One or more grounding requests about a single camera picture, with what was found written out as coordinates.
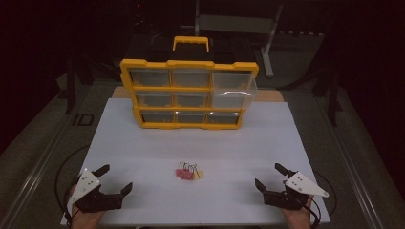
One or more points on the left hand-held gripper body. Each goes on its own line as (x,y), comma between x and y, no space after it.
(95,200)

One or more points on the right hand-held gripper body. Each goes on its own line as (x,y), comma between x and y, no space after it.
(288,198)

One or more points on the pink binder clip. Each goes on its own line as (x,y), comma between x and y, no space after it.
(180,173)
(187,175)

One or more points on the yellow binder clip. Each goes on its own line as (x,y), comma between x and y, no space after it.
(198,174)

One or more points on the clear plastic drawer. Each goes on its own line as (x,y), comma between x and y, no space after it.
(234,95)

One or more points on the yellow storage organizer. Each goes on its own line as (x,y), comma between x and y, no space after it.
(172,108)

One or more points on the person's left hand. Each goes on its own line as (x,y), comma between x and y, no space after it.
(84,220)

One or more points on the person's right hand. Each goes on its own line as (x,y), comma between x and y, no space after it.
(301,219)

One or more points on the black stand leg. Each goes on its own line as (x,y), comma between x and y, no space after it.
(332,98)
(70,89)

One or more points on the grey metal stand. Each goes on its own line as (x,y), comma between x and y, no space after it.
(242,24)

